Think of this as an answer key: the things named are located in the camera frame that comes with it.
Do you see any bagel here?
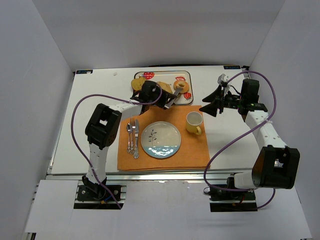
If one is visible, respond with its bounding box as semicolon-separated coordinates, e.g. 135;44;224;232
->
173;80;190;94

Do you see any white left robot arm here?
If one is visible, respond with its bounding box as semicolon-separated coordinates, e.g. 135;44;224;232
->
82;80;178;195

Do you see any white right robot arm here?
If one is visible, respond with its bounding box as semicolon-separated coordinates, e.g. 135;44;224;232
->
200;74;300;192

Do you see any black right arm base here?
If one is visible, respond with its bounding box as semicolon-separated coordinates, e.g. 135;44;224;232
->
203;186;258;213

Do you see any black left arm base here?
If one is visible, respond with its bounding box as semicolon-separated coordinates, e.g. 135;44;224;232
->
73;184;127;210

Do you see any oval bread roll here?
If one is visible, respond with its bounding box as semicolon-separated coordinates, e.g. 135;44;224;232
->
157;81;173;94

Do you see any brown bread slice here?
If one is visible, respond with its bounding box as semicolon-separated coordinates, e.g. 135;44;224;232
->
131;76;146;91

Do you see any strawberry pattern serving tray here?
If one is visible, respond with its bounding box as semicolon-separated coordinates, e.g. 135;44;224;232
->
134;70;193;105

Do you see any yellow mug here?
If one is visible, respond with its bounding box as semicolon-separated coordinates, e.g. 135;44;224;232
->
185;111;203;135

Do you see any silver fork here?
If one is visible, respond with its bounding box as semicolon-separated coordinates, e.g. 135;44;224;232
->
129;117;135;155

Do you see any silver spoon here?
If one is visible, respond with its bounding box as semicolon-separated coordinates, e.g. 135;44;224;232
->
126;123;133;153

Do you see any orange cloth placemat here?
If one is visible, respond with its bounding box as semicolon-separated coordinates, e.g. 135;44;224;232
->
117;105;210;171

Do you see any white blue ceramic plate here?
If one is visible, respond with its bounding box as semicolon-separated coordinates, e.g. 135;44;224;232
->
140;121;182;159

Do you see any silver table knife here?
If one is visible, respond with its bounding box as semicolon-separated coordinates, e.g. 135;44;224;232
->
133;119;139;159

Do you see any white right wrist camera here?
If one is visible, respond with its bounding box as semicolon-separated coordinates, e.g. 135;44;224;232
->
217;73;231;96

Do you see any aluminium table frame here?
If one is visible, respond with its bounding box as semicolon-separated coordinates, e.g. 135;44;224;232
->
32;65;282;208

